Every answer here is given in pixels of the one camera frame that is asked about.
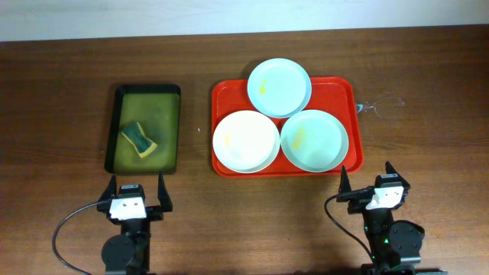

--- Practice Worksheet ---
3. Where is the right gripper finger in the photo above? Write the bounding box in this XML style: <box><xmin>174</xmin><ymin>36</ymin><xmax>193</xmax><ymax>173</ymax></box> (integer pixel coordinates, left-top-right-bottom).
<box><xmin>338</xmin><ymin>166</ymin><xmax>351</xmax><ymax>194</ymax></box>
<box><xmin>385</xmin><ymin>161</ymin><xmax>399</xmax><ymax>175</ymax></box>

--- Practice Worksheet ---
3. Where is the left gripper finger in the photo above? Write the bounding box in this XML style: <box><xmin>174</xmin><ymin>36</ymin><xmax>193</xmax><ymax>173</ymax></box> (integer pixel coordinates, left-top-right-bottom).
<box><xmin>157</xmin><ymin>171</ymin><xmax>173</xmax><ymax>210</ymax></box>
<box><xmin>99</xmin><ymin>175</ymin><xmax>117</xmax><ymax>202</ymax></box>

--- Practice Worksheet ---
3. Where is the light green plate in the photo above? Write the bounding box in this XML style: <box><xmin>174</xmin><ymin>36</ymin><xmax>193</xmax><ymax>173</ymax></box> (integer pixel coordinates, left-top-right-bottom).
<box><xmin>280</xmin><ymin>109</ymin><xmax>349</xmax><ymax>173</ymax></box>

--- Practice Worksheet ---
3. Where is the green and yellow sponge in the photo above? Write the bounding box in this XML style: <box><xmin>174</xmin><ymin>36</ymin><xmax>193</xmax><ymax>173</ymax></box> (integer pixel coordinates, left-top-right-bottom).
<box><xmin>121</xmin><ymin>122</ymin><xmax>157</xmax><ymax>158</ymax></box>

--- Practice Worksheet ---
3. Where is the white plate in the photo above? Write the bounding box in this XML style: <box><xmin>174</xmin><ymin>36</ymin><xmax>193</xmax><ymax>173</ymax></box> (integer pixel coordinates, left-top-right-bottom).
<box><xmin>212</xmin><ymin>110</ymin><xmax>280</xmax><ymax>173</ymax></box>

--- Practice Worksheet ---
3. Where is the light blue plate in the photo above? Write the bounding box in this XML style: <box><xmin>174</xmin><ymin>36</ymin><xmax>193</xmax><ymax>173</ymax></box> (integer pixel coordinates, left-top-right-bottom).
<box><xmin>247</xmin><ymin>58</ymin><xmax>313</xmax><ymax>118</ymax></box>

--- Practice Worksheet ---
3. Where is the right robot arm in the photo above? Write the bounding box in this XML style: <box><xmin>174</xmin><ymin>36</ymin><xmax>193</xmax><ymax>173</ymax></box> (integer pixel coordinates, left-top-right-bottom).
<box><xmin>336</xmin><ymin>162</ymin><xmax>425</xmax><ymax>274</ymax></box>

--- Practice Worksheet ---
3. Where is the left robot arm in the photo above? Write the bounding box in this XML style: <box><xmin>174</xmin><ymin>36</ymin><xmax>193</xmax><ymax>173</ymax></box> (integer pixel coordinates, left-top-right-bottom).
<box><xmin>97</xmin><ymin>173</ymin><xmax>173</xmax><ymax>274</ymax></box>

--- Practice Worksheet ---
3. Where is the red plastic tray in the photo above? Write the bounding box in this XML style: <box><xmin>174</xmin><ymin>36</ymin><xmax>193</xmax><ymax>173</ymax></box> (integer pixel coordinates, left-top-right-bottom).
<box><xmin>211</xmin><ymin>76</ymin><xmax>364</xmax><ymax>178</ymax></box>

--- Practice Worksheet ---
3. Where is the black tray with green liquid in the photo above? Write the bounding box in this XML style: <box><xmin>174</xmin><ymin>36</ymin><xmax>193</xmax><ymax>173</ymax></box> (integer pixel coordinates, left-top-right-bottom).
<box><xmin>104</xmin><ymin>84</ymin><xmax>181</xmax><ymax>175</ymax></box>

